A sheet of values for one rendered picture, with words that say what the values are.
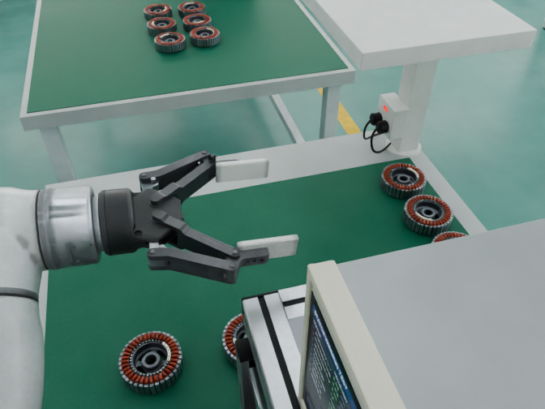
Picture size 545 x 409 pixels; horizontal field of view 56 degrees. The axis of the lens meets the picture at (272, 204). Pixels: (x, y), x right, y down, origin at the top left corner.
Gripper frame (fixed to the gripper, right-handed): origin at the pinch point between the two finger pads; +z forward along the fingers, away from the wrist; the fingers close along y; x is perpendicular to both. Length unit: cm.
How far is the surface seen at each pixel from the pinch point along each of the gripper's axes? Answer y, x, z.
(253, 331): 13.2, -6.4, -4.9
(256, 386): 16.3, -13.5, -4.8
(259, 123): -183, -125, 51
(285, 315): 12.0, -6.1, -0.8
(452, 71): -211, -115, 185
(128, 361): -5.8, -42.0, -21.1
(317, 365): 24.6, 6.2, -3.1
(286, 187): -48, -44, 20
